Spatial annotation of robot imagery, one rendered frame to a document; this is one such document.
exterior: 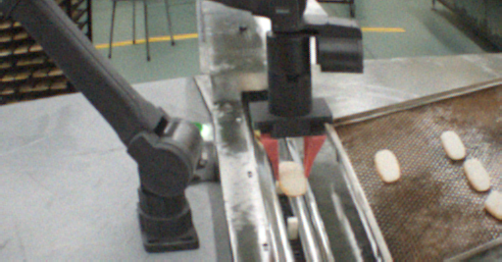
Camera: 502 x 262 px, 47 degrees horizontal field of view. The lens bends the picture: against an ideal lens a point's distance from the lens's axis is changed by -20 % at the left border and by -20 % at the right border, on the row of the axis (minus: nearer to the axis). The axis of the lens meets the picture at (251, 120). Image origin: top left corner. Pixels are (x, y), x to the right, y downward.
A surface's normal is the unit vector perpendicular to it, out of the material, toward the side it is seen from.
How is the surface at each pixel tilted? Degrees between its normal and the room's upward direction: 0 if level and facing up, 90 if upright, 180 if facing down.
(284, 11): 90
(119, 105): 85
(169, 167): 90
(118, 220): 0
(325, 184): 0
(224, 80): 90
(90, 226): 0
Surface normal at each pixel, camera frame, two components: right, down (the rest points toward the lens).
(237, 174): -0.04, -0.92
